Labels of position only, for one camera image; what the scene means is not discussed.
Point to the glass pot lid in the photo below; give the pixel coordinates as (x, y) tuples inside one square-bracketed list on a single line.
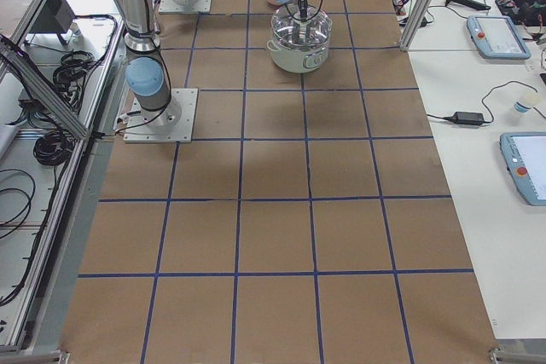
[(292, 31)]

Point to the pale green cooking pot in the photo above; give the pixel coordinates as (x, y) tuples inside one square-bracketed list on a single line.
[(296, 60)]

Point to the black handheld device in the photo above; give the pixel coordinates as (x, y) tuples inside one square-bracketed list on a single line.
[(472, 4)]

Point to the upper teach pendant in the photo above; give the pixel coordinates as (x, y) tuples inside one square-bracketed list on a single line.
[(496, 37)]

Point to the teach pendant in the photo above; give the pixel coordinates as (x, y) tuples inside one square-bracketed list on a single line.
[(524, 155), (496, 37)]

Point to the black power brick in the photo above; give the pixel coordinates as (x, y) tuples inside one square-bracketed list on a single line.
[(468, 118)]

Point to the white paper cup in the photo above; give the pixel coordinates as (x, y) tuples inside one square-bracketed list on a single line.
[(527, 102)]

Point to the lower teach pendant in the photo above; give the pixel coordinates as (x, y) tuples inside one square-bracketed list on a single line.
[(524, 155)]

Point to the aluminium frame post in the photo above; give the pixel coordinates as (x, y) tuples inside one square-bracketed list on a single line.
[(420, 1)]

